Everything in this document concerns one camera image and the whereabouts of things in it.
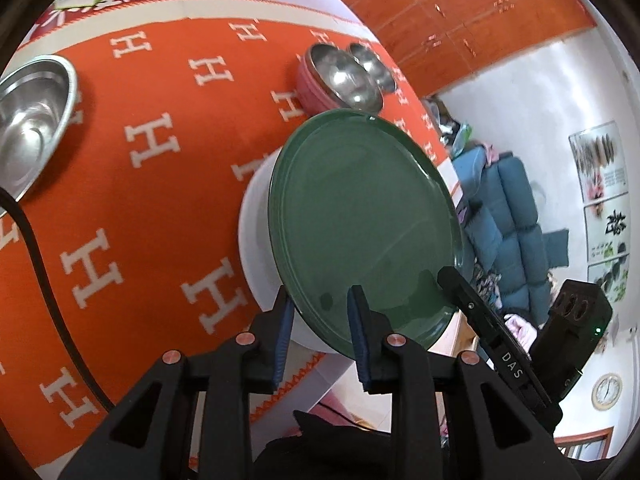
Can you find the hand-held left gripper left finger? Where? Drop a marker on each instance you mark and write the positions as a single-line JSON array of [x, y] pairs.
[[285, 332]]

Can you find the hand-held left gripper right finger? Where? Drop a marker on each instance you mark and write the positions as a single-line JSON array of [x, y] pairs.
[[357, 332]]

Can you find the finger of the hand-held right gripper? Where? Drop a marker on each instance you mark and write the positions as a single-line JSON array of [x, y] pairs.
[[465, 300]]

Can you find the white plate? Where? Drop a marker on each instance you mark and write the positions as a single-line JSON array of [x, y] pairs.
[[255, 240]]

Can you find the green plate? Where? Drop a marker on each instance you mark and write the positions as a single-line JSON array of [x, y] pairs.
[[360, 210]]

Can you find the pink steel bowl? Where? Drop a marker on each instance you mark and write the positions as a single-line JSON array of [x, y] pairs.
[[306, 85]]

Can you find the round steel bowl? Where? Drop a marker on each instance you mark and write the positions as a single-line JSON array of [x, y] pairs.
[[375, 62]]

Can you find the straight-sided steel bowl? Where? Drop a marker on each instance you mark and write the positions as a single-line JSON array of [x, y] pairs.
[[30, 120]]

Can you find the pink cloth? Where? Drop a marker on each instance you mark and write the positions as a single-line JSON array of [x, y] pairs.
[[520, 330]]

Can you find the blue sofa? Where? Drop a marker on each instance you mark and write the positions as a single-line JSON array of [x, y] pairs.
[[510, 240]]

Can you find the person's black clothing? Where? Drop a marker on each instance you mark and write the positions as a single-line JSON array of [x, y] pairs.
[[325, 450]]

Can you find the orange patterned tablecloth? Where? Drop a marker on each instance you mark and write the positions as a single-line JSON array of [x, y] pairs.
[[150, 210]]

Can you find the wall poster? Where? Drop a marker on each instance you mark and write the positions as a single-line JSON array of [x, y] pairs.
[[607, 230], [597, 160], [610, 280]]

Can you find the round wall clock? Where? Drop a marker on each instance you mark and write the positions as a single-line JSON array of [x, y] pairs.
[[606, 390]]

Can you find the wooden wall cabinet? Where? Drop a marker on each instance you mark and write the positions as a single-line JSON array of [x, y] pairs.
[[500, 35]]

